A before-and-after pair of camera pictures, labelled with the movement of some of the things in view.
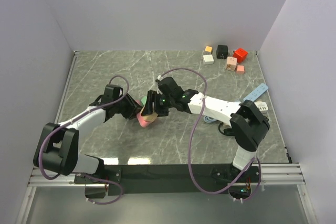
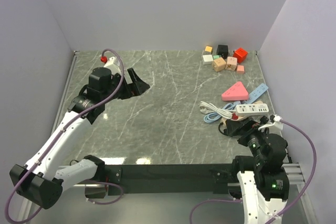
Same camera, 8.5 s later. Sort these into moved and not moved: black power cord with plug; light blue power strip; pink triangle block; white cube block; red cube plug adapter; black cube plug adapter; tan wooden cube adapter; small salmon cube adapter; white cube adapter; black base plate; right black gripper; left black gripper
Moved: right black gripper; left black gripper; tan wooden cube adapter; pink triangle block
Not moved: black base plate; red cube plug adapter; black cube plug adapter; small salmon cube adapter; white cube block; light blue power strip; white cube adapter; black power cord with plug
